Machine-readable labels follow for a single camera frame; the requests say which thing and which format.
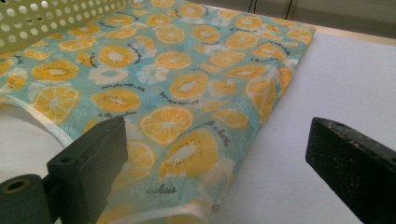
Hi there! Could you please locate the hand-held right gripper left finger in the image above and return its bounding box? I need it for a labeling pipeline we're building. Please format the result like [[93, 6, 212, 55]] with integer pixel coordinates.
[[46, 117, 129, 224]]

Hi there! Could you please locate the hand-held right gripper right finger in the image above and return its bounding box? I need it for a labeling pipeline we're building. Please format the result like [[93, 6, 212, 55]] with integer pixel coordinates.
[[304, 117, 396, 224]]

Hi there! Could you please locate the fruit print cloth garment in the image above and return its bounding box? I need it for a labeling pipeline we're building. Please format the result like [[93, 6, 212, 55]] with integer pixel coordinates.
[[0, 0, 318, 224]]

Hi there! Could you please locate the pale yellow perforated basket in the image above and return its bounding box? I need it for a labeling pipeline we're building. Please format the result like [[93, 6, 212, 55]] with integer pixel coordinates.
[[0, 0, 135, 54]]

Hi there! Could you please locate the black wall cable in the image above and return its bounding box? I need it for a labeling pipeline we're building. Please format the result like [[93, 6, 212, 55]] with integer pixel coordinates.
[[247, 0, 260, 14], [283, 0, 296, 21]]

